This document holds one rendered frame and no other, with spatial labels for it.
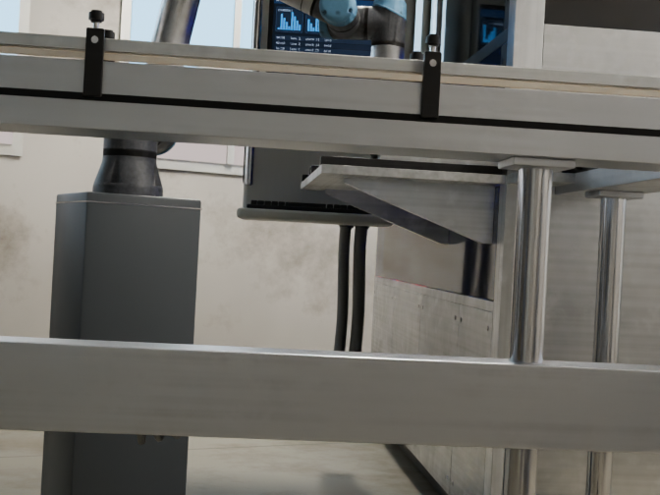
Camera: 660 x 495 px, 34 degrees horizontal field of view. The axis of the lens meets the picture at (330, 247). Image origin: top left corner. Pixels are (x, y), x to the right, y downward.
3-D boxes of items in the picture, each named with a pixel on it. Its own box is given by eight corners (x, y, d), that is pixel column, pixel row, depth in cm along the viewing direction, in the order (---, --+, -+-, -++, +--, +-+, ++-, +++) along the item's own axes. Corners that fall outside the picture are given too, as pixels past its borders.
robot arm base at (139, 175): (103, 192, 228) (106, 145, 228) (83, 194, 241) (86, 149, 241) (172, 197, 235) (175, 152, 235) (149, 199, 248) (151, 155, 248)
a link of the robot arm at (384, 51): (373, 43, 241) (368, 50, 249) (371, 64, 241) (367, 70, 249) (407, 46, 242) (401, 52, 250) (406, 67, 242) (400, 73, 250)
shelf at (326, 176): (469, 199, 307) (470, 192, 307) (540, 186, 237) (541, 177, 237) (300, 190, 303) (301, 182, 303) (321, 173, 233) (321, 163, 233)
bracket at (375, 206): (446, 244, 298) (448, 196, 298) (448, 244, 295) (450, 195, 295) (321, 237, 295) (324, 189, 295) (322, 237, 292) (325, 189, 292)
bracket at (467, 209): (488, 244, 248) (492, 187, 248) (492, 244, 245) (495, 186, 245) (340, 236, 245) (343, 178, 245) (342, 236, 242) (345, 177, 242)
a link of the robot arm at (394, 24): (371, 2, 250) (409, 3, 249) (368, 50, 250) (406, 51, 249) (368, -6, 242) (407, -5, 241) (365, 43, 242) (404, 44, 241)
